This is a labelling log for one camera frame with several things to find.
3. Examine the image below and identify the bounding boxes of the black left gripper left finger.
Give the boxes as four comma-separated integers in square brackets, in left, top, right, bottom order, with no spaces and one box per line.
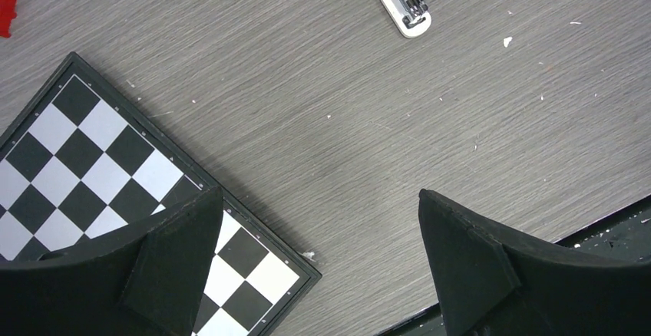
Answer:
[1,187,223,335]

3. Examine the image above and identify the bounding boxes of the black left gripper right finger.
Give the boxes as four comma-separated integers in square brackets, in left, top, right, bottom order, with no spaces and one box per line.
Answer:
[418,189,650,335]

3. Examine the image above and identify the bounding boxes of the black white checkerboard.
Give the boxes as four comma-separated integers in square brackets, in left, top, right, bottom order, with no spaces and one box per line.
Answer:
[1,53,321,335]

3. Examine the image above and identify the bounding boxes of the red snack packet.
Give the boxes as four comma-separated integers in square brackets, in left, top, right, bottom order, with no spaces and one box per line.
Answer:
[0,0,18,38]

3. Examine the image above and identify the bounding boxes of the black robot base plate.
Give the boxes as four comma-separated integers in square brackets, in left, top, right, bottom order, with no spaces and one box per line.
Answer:
[376,195,651,336]

